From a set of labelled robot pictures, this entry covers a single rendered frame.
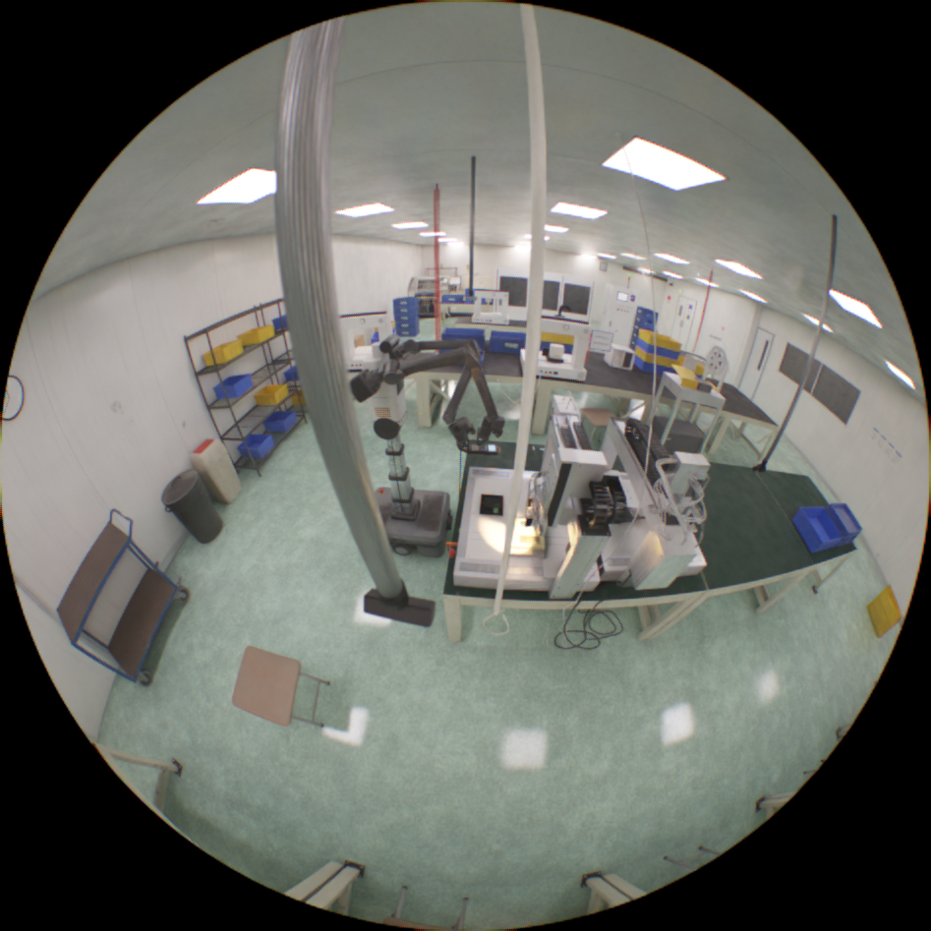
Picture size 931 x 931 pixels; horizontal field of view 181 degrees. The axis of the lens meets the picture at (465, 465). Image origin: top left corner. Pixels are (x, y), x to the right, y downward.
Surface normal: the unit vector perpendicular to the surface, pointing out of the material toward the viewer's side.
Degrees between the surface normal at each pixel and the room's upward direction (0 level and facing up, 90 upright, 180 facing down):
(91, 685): 90
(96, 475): 90
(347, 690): 0
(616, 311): 90
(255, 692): 2
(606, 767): 0
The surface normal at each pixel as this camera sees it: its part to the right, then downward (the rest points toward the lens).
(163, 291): 0.99, 0.07
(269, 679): 0.02, -0.77
